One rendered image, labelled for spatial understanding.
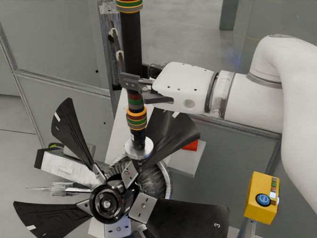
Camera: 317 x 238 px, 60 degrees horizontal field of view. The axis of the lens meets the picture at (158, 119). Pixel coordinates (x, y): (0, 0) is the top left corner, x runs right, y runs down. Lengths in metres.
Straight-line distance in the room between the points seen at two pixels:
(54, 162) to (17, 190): 1.51
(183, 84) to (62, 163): 0.75
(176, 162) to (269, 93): 1.02
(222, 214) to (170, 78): 0.53
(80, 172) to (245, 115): 0.75
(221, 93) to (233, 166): 1.24
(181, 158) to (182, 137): 0.67
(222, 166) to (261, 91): 1.28
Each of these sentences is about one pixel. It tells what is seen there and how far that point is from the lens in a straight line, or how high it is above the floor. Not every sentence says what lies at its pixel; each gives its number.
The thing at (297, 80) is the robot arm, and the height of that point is 1.77.
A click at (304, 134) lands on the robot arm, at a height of 1.73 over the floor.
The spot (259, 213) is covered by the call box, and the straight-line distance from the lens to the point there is 1.11.
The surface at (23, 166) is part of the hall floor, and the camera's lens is 2.79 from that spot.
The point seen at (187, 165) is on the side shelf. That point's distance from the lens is 1.41.
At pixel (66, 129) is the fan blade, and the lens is 0.96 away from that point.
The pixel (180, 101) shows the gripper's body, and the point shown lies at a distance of 0.47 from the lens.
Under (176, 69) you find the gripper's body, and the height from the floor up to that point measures 1.68.
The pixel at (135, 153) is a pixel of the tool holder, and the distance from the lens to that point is 0.65.
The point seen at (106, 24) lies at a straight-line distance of 1.11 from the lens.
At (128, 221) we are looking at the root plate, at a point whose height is 1.11.
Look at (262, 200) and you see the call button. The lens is 1.09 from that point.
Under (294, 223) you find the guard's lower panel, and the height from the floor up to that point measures 0.34.
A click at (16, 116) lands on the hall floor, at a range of 3.37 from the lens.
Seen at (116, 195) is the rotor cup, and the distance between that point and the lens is 0.85.
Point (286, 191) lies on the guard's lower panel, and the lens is 1.77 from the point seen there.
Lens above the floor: 1.95
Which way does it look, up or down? 41 degrees down
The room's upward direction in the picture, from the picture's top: straight up
